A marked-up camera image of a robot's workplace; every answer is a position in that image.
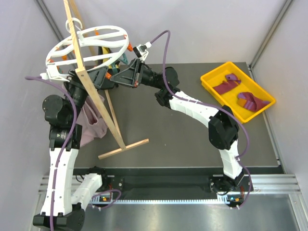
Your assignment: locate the purple cable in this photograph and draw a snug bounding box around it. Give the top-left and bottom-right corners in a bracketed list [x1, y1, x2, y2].
[25, 76, 121, 231]
[151, 29, 252, 209]

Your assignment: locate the white round clip hanger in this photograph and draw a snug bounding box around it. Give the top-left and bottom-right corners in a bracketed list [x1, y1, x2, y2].
[45, 17, 130, 74]

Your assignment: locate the grey slotted cable duct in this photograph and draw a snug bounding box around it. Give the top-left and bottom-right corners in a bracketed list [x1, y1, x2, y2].
[92, 194, 241, 205]

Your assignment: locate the maroon orange striped sock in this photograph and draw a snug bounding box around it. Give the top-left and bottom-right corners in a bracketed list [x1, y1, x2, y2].
[237, 92, 270, 112]

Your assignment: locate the purple sock piece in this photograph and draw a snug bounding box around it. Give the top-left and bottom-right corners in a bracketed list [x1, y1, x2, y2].
[225, 73, 241, 84]

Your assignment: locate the wooden hanger stand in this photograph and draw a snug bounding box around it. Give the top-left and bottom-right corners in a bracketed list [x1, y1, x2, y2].
[63, 0, 150, 159]

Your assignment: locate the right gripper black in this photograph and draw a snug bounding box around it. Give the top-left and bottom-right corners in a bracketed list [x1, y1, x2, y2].
[109, 60, 164, 90]

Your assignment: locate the black yellow sock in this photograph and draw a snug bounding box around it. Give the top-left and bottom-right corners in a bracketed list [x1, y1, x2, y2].
[96, 47, 120, 74]

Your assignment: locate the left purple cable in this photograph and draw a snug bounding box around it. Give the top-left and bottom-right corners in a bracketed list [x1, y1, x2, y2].
[25, 76, 121, 231]

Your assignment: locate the pink sock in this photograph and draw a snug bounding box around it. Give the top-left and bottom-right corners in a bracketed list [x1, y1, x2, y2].
[77, 96, 108, 147]

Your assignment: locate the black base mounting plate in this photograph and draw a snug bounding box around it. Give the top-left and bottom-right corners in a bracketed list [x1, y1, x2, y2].
[72, 167, 255, 193]

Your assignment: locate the maroon sock flat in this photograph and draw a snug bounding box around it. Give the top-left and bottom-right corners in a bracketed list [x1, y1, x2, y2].
[213, 80, 239, 95]

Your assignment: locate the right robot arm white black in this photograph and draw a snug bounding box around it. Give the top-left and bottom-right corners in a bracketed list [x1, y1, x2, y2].
[109, 59, 244, 191]

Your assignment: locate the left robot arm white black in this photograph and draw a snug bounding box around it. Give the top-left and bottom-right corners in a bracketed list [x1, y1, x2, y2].
[33, 70, 113, 231]

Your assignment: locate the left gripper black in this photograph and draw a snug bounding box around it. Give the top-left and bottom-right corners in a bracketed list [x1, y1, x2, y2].
[64, 65, 108, 123]

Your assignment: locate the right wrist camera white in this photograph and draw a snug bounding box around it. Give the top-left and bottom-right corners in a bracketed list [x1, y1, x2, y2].
[133, 42, 152, 62]

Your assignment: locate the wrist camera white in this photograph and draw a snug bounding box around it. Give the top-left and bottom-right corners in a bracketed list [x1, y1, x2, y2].
[133, 42, 152, 62]
[39, 64, 70, 82]

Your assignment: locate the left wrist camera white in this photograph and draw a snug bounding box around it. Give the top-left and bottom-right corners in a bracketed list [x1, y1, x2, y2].
[39, 64, 70, 82]

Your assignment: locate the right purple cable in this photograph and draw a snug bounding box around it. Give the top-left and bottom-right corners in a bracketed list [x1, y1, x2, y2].
[151, 29, 252, 209]

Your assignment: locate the yellow plastic tray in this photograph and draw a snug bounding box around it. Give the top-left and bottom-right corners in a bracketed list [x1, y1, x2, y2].
[200, 62, 276, 123]

